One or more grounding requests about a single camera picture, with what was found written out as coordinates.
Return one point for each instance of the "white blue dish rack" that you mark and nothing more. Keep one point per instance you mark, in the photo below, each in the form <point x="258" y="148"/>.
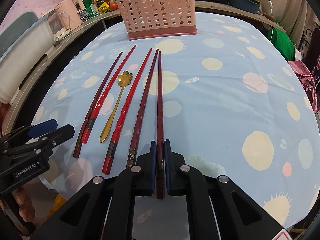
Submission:
<point x="23" y="43"/>

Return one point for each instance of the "pink electric kettle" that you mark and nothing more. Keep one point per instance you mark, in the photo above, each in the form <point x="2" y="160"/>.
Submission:
<point x="69" y="12"/>

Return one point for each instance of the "beige curtain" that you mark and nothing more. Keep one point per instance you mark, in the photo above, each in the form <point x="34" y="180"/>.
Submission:
<point x="295" y="16"/>

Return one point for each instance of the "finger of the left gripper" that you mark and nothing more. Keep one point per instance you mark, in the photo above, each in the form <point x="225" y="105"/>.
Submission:
<point x="38" y="130"/>
<point x="56" y="137"/>

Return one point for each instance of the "red tomato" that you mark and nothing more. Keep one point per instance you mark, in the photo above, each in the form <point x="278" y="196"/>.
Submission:
<point x="113" y="6"/>

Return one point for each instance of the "gold flower spoon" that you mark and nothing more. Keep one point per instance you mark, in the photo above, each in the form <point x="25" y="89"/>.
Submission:
<point x="124" y="80"/>

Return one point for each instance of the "bright red chopstick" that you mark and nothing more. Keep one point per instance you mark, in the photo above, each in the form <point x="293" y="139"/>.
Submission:
<point x="93" y="116"/>
<point x="120" y="122"/>

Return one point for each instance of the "green bag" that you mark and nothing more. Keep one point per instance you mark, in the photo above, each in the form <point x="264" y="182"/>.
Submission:
<point x="282" y="43"/>

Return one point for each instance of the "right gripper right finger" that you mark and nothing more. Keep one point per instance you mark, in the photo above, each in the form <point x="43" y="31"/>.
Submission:
<point x="217" y="208"/>

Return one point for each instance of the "blue planet-print tablecloth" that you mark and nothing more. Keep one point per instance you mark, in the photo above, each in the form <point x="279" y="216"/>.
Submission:
<point x="232" y="105"/>

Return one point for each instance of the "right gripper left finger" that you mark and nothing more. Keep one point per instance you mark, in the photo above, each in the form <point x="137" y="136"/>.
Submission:
<point x="103" y="208"/>

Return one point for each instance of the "pink floral cloth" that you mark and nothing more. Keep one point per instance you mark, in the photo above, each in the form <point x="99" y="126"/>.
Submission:
<point x="306" y="79"/>

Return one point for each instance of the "green box package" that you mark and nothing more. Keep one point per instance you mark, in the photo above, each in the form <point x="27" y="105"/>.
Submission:
<point x="90" y="10"/>

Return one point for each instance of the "pink perforated utensil basket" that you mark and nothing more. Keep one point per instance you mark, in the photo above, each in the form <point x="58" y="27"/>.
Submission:
<point x="158" y="18"/>

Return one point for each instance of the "person's left hand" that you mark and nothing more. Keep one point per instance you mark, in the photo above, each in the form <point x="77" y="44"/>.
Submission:
<point x="26" y="209"/>

